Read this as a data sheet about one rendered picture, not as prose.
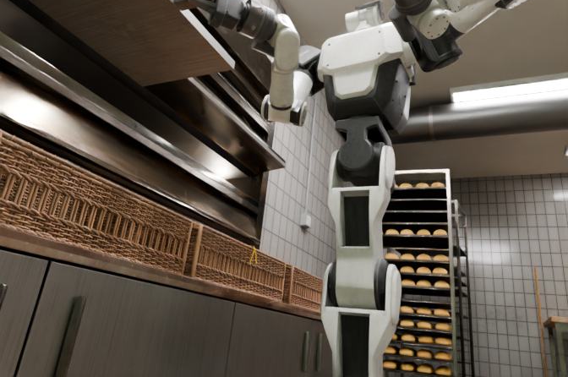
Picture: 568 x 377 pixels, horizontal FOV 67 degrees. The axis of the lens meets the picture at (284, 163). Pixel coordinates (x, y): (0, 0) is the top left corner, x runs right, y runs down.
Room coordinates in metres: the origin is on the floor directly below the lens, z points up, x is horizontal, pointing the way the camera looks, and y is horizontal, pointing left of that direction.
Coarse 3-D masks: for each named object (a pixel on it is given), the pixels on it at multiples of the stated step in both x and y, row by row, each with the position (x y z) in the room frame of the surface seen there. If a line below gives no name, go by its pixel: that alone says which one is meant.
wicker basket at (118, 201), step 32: (0, 128) 0.65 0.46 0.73; (0, 160) 0.66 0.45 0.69; (32, 160) 0.71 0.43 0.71; (64, 160) 0.76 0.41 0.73; (0, 192) 1.10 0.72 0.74; (32, 192) 0.73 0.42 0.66; (64, 192) 0.78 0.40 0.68; (96, 192) 0.84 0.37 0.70; (128, 192) 0.91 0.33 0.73; (0, 224) 0.69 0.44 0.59; (32, 224) 0.74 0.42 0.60; (64, 224) 0.80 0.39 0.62; (96, 224) 0.87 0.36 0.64; (128, 224) 1.22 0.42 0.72; (160, 224) 1.02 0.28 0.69; (192, 224) 1.13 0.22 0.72; (128, 256) 0.96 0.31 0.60; (160, 256) 1.05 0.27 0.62
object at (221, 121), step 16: (176, 80) 1.51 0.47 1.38; (192, 80) 1.52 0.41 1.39; (160, 96) 1.62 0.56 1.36; (176, 96) 1.62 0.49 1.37; (192, 96) 1.62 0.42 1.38; (208, 96) 1.62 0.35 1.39; (192, 112) 1.75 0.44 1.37; (208, 112) 1.75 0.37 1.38; (224, 112) 1.75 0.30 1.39; (208, 128) 1.89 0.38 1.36; (224, 128) 1.89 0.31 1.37; (240, 128) 1.89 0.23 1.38; (224, 144) 2.05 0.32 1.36; (240, 144) 2.05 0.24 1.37; (256, 144) 2.05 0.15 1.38; (240, 160) 2.24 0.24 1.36; (256, 160) 2.24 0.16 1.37; (272, 160) 2.25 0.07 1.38
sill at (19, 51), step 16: (0, 32) 1.02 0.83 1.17; (16, 48) 1.07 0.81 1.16; (32, 64) 1.12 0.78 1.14; (48, 64) 1.16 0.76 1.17; (64, 80) 1.22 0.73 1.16; (96, 96) 1.33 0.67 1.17; (112, 112) 1.40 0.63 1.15; (144, 128) 1.55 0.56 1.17; (160, 144) 1.64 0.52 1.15; (192, 160) 1.83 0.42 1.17; (208, 176) 1.96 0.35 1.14; (240, 192) 2.23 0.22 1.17
